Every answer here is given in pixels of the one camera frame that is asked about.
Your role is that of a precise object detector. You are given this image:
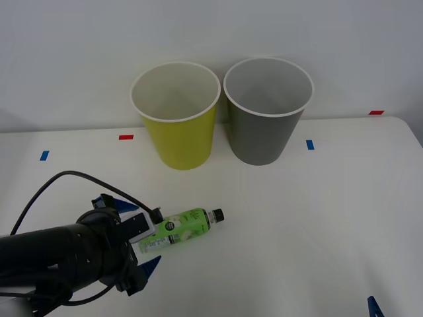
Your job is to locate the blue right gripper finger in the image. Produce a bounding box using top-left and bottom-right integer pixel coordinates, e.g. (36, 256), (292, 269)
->
(366, 296), (385, 317)

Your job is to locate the green label plastic bottle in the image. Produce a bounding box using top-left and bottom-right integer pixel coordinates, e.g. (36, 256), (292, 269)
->
(137, 207), (226, 255)

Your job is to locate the yellow-green plastic bin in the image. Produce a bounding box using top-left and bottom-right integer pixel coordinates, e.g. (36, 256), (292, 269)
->
(129, 61), (221, 171)

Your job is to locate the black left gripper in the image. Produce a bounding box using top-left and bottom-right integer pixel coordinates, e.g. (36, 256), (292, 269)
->
(76, 194), (163, 297)

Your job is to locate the grey plastic bin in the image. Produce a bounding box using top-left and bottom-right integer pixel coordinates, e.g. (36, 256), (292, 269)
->
(223, 57), (314, 166)

